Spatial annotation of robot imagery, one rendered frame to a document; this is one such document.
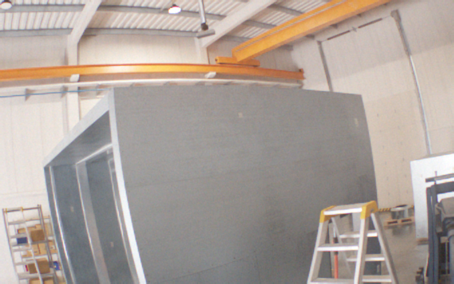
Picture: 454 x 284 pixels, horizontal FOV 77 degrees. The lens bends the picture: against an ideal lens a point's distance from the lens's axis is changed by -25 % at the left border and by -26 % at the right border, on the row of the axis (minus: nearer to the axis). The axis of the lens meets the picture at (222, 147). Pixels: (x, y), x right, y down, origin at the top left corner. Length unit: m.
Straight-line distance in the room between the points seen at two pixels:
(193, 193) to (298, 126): 1.05
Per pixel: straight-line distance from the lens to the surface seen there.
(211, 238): 2.20
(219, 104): 2.33
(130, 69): 11.36
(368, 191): 3.61
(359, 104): 3.69
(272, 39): 12.35
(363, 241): 2.13
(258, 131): 2.49
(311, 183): 2.83
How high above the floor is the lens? 2.65
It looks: 4 degrees up
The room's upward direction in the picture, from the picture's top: 9 degrees counter-clockwise
